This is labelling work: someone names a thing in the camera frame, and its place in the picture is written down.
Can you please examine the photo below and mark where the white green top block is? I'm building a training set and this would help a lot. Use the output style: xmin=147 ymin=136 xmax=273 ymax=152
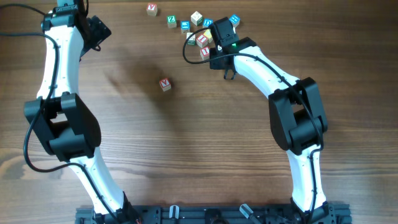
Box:
xmin=191 ymin=11 xmax=203 ymax=26

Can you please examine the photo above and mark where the blue D letter block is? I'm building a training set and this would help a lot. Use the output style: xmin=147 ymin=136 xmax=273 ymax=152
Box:
xmin=202 ymin=18 xmax=213 ymax=28

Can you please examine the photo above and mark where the green Z letter block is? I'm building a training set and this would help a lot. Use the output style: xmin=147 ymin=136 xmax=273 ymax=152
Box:
xmin=167 ymin=15 xmax=177 ymax=29

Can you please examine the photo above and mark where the red V letter block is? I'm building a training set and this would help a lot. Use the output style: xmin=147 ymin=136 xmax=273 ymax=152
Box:
xmin=146 ymin=3 xmax=158 ymax=16

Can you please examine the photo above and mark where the white green picture block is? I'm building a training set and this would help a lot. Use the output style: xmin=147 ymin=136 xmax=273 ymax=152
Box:
xmin=187 ymin=32 xmax=196 ymax=45

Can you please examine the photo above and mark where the blue picture block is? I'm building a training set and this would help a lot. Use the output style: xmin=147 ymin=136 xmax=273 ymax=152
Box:
xmin=229 ymin=14 xmax=241 ymax=28
xmin=180 ymin=21 xmax=190 ymax=34

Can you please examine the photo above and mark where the red I block upper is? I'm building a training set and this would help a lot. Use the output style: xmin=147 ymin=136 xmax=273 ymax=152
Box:
xmin=196 ymin=34 xmax=208 ymax=49

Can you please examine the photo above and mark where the red A letter block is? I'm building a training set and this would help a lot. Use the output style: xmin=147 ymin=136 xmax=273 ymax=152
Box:
xmin=159 ymin=78 xmax=172 ymax=91

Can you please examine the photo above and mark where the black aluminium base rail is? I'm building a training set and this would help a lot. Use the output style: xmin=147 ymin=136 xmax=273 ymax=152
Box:
xmin=75 ymin=204 xmax=353 ymax=224

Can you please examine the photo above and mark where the blue picture block right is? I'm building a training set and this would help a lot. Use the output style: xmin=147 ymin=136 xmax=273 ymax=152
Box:
xmin=229 ymin=14 xmax=241 ymax=28

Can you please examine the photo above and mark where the red i block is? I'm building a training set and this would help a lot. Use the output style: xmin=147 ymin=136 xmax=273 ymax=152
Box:
xmin=200 ymin=47 xmax=210 ymax=60
xmin=196 ymin=34 xmax=208 ymax=49

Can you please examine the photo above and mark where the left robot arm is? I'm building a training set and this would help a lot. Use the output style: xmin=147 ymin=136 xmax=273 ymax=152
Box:
xmin=24 ymin=0 xmax=141 ymax=223

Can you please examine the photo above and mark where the yellow top block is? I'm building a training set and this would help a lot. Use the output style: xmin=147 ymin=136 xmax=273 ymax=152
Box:
xmin=203 ymin=29 xmax=213 ymax=43

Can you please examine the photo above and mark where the red I block lower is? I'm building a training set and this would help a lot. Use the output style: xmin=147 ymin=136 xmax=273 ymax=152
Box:
xmin=200 ymin=47 xmax=210 ymax=60

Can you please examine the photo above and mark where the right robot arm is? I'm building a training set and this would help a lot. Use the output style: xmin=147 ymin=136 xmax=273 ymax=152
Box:
xmin=209 ymin=17 xmax=328 ymax=223

